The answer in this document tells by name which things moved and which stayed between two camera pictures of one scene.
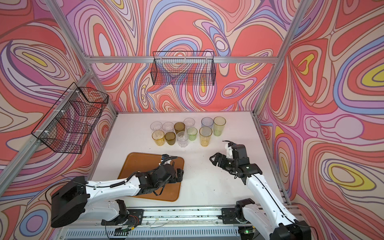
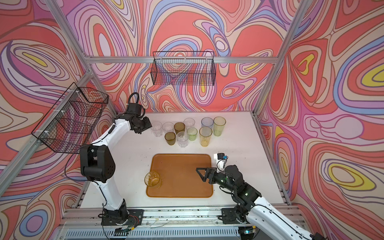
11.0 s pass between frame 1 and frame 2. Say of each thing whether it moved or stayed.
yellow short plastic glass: moved
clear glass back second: stayed
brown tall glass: stayed
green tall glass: stayed
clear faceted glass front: stayed
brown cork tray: moved
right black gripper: moved
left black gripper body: moved
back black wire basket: stayed
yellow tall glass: stayed
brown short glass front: stayed
